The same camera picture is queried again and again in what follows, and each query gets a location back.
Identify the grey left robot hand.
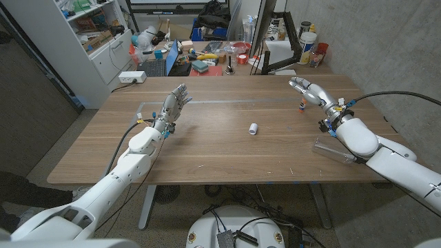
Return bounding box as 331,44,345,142
154,83,193,134

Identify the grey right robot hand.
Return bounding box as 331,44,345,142
288,76,340,118

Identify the clear sanitizer bottle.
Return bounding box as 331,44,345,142
242,14,258,44

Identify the open laptop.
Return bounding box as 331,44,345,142
136,39,180,78

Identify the teal box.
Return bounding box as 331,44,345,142
191,59,209,74

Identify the white labelled tub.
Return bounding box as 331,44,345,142
298,31,318,65

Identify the white power strip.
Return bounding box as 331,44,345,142
118,70,147,84

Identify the red mat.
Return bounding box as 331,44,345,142
189,65,223,77

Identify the small black stand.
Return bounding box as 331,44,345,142
225,54,236,75

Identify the blue bin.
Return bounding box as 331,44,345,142
189,26,228,42

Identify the white shelf cabinet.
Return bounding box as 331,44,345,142
1,0,138,110

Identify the black monitor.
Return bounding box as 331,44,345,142
248,0,278,58

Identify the red bowl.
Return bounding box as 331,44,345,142
232,41,252,54

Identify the black round floor fan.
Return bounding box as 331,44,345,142
154,185,181,205

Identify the black backpack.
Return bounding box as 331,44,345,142
189,0,232,30

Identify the cardboard box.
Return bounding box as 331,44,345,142
81,30,114,52

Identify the whiteboard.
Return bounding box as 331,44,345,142
125,0,230,15

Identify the grey table leg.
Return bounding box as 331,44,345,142
308,182,334,230
138,185,158,231

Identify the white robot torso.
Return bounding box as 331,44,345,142
185,205,286,248

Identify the person's dark trouser leg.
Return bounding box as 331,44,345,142
0,171,74,234

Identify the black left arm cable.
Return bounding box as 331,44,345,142
103,118,156,176

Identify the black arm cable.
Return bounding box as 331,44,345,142
103,118,156,176
351,90,441,107

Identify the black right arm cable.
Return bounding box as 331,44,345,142
351,90,441,107

